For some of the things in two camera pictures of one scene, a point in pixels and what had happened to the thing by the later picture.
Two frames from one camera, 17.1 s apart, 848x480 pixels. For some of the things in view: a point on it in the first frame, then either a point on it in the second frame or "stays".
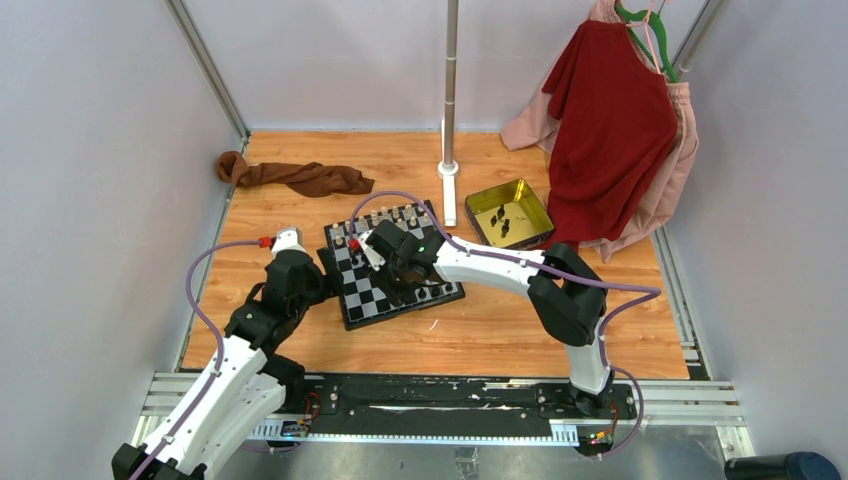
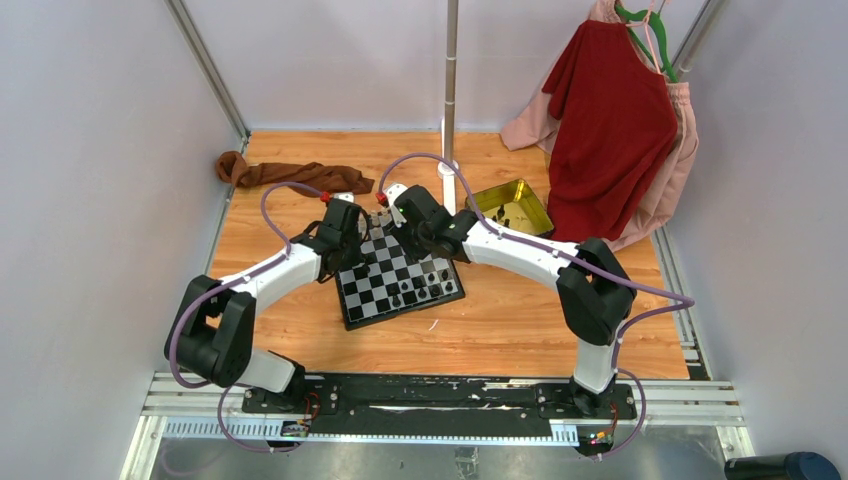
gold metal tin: (507, 215) stays
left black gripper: (333, 275) to (355, 258)
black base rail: (428, 404) stays
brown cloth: (307, 179) stays
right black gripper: (397, 296) to (401, 234)
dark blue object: (802, 465) stays
